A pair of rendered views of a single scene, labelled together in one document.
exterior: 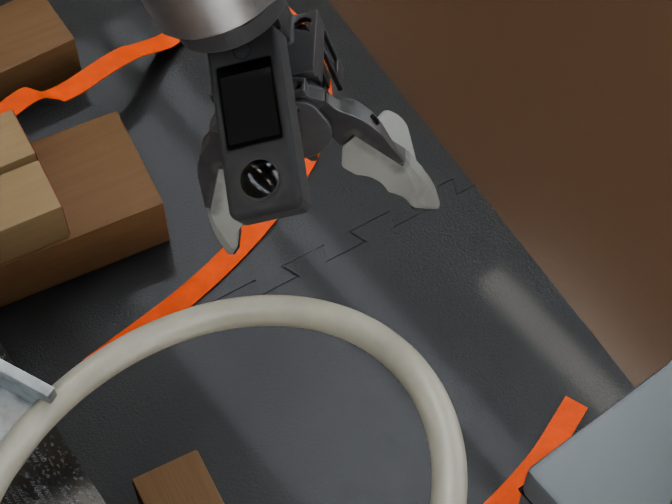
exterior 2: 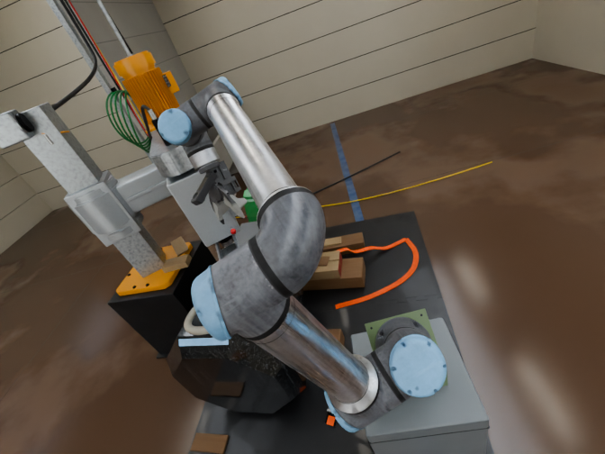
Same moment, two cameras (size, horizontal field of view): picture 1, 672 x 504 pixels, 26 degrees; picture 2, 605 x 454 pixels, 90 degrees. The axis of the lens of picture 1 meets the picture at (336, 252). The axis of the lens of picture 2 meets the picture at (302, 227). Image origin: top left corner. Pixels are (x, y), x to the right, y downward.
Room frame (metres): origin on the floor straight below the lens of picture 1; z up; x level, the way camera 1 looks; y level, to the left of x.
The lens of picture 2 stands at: (0.11, -0.83, 2.04)
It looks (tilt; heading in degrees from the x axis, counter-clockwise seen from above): 34 degrees down; 49
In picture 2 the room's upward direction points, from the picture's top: 21 degrees counter-clockwise
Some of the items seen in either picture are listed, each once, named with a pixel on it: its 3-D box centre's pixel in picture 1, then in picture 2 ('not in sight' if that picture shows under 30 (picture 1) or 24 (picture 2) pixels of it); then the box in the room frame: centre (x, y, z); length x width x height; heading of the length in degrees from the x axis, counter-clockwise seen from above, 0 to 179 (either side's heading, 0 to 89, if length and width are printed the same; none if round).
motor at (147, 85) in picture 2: not in sight; (152, 89); (1.14, 1.26, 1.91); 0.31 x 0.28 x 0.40; 150
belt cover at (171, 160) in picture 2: not in sight; (176, 142); (0.97, 1.00, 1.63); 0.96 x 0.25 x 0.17; 60
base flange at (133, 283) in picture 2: not in sight; (156, 267); (0.55, 1.56, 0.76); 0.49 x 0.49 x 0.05; 31
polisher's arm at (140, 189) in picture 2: not in sight; (133, 193); (0.72, 1.47, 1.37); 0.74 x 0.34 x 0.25; 153
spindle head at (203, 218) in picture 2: not in sight; (203, 199); (0.84, 0.76, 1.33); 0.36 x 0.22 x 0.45; 60
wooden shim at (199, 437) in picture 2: not in sight; (209, 442); (-0.04, 0.65, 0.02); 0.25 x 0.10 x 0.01; 118
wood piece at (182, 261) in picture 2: not in sight; (176, 263); (0.64, 1.32, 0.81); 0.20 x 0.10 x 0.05; 129
